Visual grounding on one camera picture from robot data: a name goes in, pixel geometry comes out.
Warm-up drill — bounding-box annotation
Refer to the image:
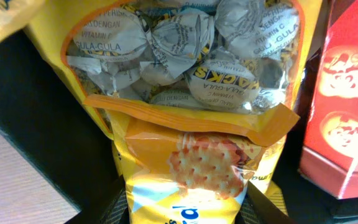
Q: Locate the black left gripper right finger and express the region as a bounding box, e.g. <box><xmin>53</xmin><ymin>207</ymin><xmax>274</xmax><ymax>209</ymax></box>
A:
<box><xmin>234</xmin><ymin>182</ymin><xmax>295</xmax><ymax>224</ymax></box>

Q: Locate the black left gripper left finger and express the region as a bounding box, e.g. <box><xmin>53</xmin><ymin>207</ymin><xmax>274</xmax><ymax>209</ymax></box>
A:
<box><xmin>65</xmin><ymin>175</ymin><xmax>129</xmax><ymax>224</ymax></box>

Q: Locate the red Hello Panda box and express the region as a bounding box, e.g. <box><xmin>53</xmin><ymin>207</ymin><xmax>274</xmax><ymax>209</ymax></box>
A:
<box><xmin>299</xmin><ymin>0</ymin><xmax>358</xmax><ymax>199</ymax></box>

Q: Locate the orange yellow candy packet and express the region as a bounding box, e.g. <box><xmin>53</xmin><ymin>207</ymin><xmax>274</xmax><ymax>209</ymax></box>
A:
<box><xmin>0</xmin><ymin>0</ymin><xmax>45</xmax><ymax>42</ymax></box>

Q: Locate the yellow snack bag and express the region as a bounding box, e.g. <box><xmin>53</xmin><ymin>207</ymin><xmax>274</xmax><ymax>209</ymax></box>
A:
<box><xmin>25</xmin><ymin>1</ymin><xmax>321</xmax><ymax>146</ymax></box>

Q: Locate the yellow blue candy packet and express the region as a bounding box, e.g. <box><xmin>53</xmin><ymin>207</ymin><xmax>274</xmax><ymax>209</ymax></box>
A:
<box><xmin>84</xmin><ymin>95</ymin><xmax>298</xmax><ymax>223</ymax></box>

